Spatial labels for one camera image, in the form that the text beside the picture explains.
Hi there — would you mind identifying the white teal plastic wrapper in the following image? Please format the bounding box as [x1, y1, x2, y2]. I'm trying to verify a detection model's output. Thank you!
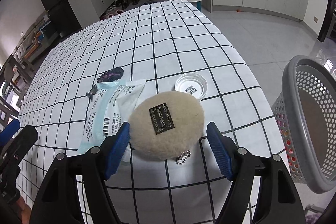
[78, 80, 146, 153]

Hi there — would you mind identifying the beige fluffy round pouch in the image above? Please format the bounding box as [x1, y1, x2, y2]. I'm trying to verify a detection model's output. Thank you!
[128, 91, 205, 160]

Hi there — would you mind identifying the clear round plastic lid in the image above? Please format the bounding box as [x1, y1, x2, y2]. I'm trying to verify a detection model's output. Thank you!
[174, 73, 208, 101]

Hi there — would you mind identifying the red crumpled plastic bag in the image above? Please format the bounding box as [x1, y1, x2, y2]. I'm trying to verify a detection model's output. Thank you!
[274, 107, 298, 174]

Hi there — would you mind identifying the grey perforated laundry basket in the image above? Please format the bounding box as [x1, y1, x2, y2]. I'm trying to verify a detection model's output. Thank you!
[272, 55, 335, 194]

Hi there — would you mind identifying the dark purple fish toy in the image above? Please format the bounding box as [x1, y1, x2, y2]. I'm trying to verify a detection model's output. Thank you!
[86, 67, 124, 101]

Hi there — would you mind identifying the white black-grid tablecloth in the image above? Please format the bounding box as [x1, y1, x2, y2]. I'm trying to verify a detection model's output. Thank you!
[17, 0, 284, 223]

